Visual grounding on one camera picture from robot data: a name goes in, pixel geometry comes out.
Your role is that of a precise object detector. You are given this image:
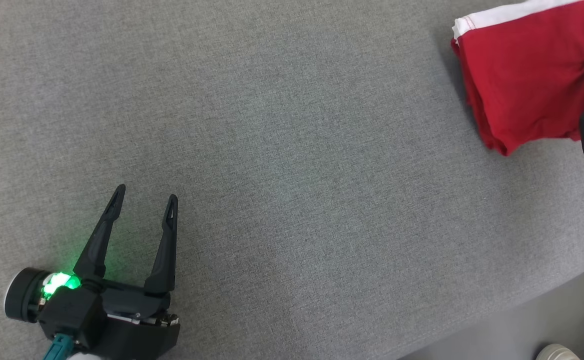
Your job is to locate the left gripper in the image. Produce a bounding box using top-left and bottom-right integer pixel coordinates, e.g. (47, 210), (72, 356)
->
(4, 184), (180, 360)

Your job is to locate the red shorts white stripe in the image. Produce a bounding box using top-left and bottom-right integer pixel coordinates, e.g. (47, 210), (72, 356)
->
(451, 0), (584, 157)

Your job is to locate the white shoe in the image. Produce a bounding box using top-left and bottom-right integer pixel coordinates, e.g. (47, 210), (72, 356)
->
(536, 343), (581, 360)

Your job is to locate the teal camera cable connector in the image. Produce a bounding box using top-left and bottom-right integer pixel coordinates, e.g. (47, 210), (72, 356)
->
(42, 334), (75, 360)

